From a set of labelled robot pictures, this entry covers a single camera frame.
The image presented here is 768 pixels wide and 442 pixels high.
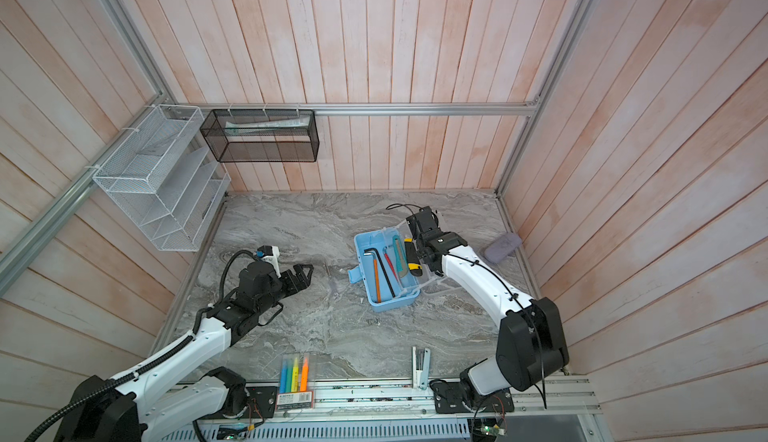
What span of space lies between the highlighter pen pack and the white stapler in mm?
271

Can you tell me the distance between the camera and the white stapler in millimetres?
761

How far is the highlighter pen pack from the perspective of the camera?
732mm
